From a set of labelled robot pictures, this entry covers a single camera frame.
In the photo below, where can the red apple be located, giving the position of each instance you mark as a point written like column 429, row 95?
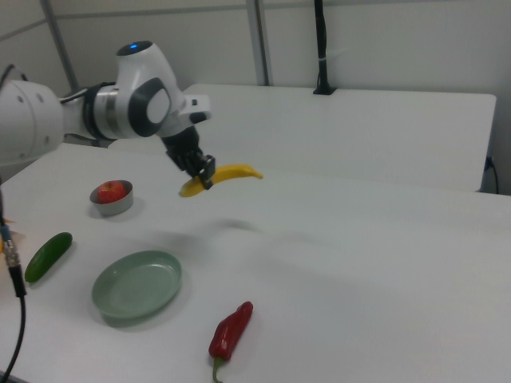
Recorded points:
column 111, row 192

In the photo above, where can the grey partition post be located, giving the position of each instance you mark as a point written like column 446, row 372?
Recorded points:
column 261, row 40
column 60, row 44

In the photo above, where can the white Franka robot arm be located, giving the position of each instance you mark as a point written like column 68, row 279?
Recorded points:
column 24, row 119

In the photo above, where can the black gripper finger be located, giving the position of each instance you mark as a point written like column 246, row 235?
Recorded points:
column 208, row 171
column 190, row 164

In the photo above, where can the small steel bowl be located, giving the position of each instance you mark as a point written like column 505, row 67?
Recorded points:
column 113, row 208

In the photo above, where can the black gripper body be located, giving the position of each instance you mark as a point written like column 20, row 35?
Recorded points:
column 181, row 145

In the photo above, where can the red chili pepper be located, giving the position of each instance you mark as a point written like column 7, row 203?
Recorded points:
column 231, row 327

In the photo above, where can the black camera pole with base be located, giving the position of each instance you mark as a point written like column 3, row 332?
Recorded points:
column 322, row 48

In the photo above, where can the green plastic plate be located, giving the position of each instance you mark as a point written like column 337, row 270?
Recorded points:
column 135, row 285

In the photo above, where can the yellow banana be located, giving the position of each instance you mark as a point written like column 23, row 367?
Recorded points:
column 235, row 171

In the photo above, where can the green cucumber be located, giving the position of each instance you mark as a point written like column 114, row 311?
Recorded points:
column 48, row 257

